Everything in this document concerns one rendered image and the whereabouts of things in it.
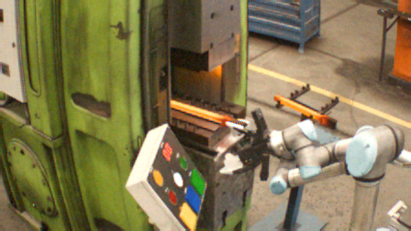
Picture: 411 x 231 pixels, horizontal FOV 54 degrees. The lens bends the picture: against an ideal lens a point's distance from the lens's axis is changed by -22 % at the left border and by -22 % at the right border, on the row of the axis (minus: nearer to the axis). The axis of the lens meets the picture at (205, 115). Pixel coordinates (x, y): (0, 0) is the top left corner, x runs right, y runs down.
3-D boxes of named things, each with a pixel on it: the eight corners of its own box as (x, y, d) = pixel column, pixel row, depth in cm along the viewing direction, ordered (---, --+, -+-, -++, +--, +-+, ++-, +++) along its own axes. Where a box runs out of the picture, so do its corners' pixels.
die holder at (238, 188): (252, 193, 254) (259, 120, 232) (214, 233, 226) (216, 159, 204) (165, 161, 280) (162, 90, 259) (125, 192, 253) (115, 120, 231)
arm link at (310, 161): (333, 168, 154) (324, 138, 157) (308, 178, 151) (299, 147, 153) (322, 174, 162) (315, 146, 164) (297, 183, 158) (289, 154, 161)
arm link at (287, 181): (375, 175, 169) (272, 201, 194) (377, 160, 178) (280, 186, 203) (370, 151, 165) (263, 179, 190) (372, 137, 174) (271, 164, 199)
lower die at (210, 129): (232, 130, 224) (233, 113, 220) (207, 150, 210) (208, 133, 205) (157, 105, 244) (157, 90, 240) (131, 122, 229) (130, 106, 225)
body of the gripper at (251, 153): (237, 141, 169) (268, 128, 165) (248, 160, 172) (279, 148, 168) (234, 154, 162) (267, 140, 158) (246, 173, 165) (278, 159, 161)
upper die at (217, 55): (234, 56, 207) (235, 36, 202) (208, 72, 192) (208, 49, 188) (156, 38, 227) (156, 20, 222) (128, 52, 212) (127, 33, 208)
